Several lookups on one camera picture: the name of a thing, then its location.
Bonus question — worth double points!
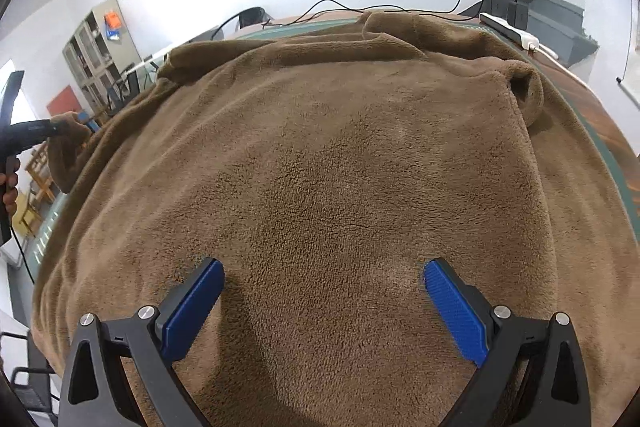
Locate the brown fleece garment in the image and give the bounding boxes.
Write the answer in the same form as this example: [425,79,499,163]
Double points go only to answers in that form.
[30,9,640,427]

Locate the grey staircase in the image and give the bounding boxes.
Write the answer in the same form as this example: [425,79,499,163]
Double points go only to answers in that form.
[520,0,598,68]

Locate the thin black cable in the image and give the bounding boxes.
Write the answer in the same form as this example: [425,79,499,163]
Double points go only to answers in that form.
[7,207,37,285]

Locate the beige glass-door cabinet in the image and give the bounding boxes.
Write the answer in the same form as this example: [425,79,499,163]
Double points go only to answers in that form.
[62,0,143,108]

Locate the white power cord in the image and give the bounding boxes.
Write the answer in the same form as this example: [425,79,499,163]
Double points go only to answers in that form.
[532,44,601,92]

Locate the orange and blue packet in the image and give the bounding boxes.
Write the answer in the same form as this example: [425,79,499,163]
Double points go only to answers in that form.
[103,10,123,40]

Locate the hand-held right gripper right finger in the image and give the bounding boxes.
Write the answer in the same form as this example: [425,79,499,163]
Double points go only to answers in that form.
[424,258,593,427]

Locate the black metal chair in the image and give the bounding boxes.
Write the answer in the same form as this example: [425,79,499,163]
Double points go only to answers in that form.
[10,347,60,427]
[106,74,140,114]
[239,7,273,30]

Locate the white power strip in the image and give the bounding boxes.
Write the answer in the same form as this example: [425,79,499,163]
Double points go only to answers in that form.
[479,12,541,50]

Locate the red board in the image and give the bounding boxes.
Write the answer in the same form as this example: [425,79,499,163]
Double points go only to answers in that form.
[46,85,83,120]

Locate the white folding table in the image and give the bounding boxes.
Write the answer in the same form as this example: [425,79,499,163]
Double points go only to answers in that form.
[127,42,173,72]

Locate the hanging scroll painting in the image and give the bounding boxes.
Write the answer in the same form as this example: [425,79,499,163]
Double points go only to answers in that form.
[616,77,640,100]

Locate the person's left hand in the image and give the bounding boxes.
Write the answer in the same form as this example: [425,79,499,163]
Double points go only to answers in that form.
[0,156,21,220]

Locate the green table mat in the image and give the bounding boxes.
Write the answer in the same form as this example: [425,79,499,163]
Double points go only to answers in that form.
[30,18,640,280]

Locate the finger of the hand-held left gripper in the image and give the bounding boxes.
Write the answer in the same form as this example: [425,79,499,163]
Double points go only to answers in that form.
[15,118,69,152]

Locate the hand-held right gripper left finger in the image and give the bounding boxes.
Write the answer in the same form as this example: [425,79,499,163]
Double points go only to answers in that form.
[59,258,226,427]

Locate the wooden chair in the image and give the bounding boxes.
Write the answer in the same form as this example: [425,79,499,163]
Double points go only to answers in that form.
[22,142,58,208]

